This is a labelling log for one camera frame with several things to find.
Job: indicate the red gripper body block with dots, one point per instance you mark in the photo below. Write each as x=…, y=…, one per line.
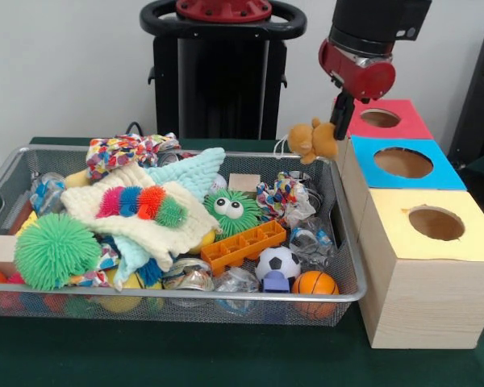
x=359, y=74

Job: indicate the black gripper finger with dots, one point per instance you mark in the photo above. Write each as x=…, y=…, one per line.
x=341, y=117

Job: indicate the brown plush toy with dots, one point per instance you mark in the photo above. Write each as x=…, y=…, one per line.
x=313, y=141

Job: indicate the mint green waffle cloth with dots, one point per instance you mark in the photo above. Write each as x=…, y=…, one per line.
x=189, y=171

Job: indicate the orange plastic toy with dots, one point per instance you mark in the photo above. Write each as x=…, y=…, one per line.
x=242, y=248

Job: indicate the orange basketball toy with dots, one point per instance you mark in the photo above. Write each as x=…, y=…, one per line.
x=315, y=284

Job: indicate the cream yellow cloth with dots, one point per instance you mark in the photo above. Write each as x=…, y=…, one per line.
x=177, y=230

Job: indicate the clear mesh bin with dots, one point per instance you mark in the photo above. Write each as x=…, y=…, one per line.
x=347, y=266

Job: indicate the wooden box with three holes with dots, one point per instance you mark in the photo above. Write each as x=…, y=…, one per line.
x=427, y=298

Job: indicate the black upright panel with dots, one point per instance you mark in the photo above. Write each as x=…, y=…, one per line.
x=480, y=105

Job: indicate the small green spiky ball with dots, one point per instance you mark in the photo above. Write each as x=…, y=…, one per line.
x=234, y=216

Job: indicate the black and white soccer ball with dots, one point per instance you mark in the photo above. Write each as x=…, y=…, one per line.
x=278, y=263

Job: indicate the small purple plastic toy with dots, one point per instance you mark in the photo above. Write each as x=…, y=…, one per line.
x=277, y=282

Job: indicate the multicolour spiky caterpillar toy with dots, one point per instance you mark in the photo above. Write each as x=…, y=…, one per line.
x=137, y=203

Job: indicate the dark green table cloth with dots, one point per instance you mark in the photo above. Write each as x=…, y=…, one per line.
x=226, y=355

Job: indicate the yellow ball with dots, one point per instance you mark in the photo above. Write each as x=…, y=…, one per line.
x=123, y=300

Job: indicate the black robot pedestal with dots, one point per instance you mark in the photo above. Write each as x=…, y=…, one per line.
x=218, y=89

